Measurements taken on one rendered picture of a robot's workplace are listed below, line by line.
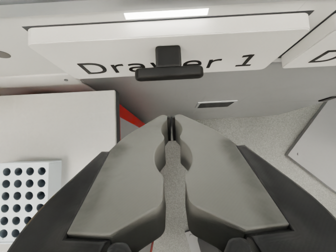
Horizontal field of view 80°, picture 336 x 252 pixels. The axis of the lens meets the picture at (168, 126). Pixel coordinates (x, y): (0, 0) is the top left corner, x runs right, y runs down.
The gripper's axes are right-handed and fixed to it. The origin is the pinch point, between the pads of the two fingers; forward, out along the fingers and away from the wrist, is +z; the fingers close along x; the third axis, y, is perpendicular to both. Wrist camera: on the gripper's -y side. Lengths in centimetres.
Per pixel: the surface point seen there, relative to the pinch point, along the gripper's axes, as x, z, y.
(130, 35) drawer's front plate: -3.6, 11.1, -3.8
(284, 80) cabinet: 24.7, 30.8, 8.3
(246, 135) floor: 42, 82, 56
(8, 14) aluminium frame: -14.1, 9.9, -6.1
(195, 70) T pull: 2.9, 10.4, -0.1
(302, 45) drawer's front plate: 17.1, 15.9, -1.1
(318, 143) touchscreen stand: 78, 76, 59
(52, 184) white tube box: -19.7, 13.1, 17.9
